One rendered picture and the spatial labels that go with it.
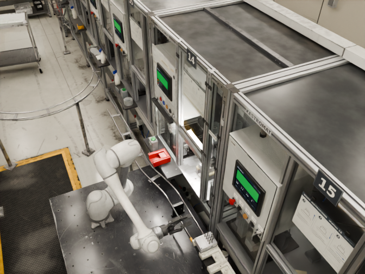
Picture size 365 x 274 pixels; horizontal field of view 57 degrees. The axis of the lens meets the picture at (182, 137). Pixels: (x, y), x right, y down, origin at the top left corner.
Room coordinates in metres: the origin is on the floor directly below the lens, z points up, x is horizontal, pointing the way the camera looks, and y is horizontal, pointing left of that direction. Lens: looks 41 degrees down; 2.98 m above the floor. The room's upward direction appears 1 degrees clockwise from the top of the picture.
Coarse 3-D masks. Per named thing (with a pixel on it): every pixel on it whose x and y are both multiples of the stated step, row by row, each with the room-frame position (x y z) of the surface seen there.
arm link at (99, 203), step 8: (96, 192) 1.65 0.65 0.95; (104, 192) 1.69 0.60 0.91; (88, 200) 1.60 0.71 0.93; (96, 200) 1.59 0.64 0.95; (104, 200) 1.61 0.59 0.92; (88, 208) 1.57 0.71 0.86; (96, 208) 1.55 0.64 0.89; (104, 208) 1.58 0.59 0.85; (96, 216) 1.55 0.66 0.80; (104, 216) 1.57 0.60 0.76
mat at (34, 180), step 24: (0, 168) 2.78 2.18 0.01; (24, 168) 2.78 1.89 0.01; (48, 168) 2.79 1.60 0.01; (72, 168) 2.80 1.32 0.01; (0, 192) 2.41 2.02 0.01; (24, 192) 2.41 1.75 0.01; (48, 192) 2.41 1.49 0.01; (24, 216) 2.09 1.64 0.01; (48, 216) 2.10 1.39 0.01; (0, 240) 1.81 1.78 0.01; (24, 240) 1.81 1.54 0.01; (48, 240) 1.82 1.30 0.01; (0, 264) 1.56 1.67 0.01; (24, 264) 1.56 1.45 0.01; (48, 264) 1.57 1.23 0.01
